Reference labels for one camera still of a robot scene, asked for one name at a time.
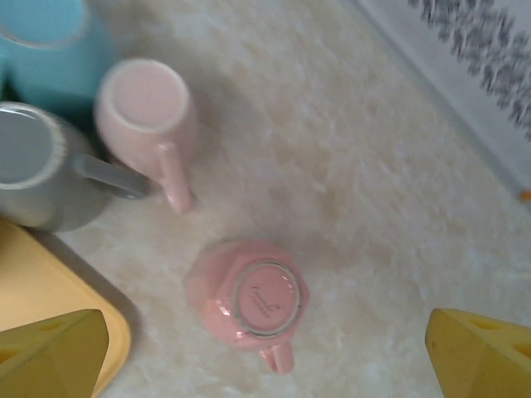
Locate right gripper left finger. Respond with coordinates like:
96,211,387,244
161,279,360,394
0,308,110,398

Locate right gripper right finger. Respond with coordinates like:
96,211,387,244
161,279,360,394
425,307,531,398

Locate yellow tray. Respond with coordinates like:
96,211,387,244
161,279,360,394
0,219,133,398

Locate grey mug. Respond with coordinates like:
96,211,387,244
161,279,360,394
0,101,151,233

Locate salmon pink faceted mug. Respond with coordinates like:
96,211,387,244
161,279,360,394
182,236,313,374

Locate light pink mug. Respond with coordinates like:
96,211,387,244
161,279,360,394
94,57,199,216

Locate light blue mug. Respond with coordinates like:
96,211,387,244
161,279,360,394
0,0,119,129

